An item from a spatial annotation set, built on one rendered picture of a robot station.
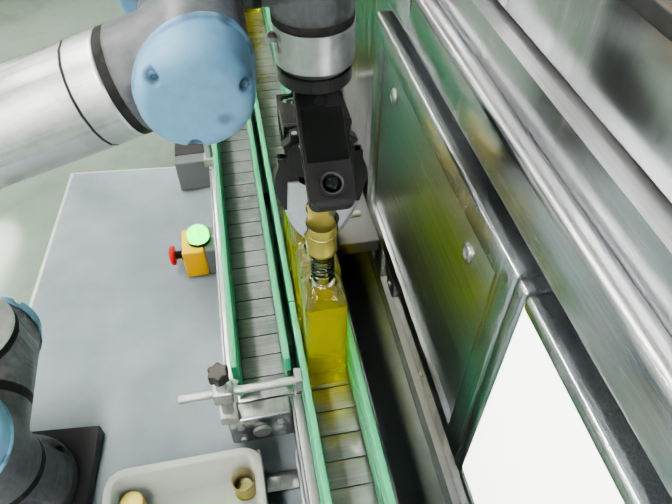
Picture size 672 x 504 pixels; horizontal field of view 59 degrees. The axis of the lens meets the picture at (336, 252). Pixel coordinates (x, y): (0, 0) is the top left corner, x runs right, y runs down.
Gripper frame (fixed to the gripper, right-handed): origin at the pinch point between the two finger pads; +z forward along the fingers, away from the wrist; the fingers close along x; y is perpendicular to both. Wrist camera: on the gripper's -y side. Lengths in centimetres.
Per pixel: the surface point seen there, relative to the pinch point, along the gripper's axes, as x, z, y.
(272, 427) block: 9.2, 33.9, -6.6
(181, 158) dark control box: 22, 35, 63
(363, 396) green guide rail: -3.5, 22.2, -10.3
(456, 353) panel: -12.6, 7.7, -14.8
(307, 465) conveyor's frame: 5.1, 30.8, -14.6
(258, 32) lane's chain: -1, 31, 111
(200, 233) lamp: 18, 34, 36
